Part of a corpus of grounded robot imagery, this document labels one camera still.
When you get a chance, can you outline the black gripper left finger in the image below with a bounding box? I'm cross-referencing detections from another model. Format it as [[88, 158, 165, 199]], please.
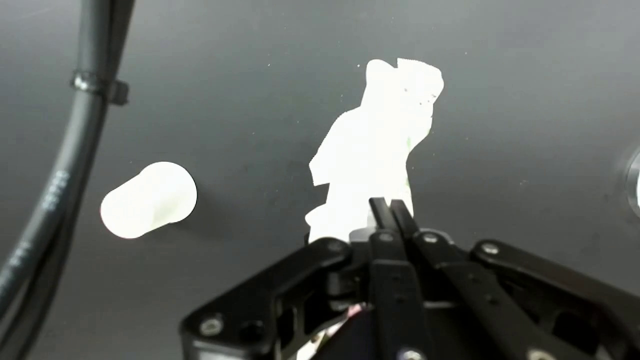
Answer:
[[177, 197, 432, 360]]

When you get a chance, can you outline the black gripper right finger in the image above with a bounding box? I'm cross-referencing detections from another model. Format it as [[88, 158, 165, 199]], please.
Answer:
[[390, 199, 640, 360]]

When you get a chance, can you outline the white cloth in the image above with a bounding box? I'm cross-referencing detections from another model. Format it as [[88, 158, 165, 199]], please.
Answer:
[[302, 57, 445, 247]]

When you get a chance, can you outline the white cup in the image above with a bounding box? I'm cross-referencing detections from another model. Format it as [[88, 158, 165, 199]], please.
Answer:
[[97, 160, 199, 243]]

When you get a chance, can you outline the thick black cable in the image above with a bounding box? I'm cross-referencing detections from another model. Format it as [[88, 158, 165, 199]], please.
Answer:
[[0, 0, 137, 360]]

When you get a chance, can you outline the black cable tie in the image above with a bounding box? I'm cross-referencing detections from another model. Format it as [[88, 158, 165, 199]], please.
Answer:
[[70, 71, 131, 109]]

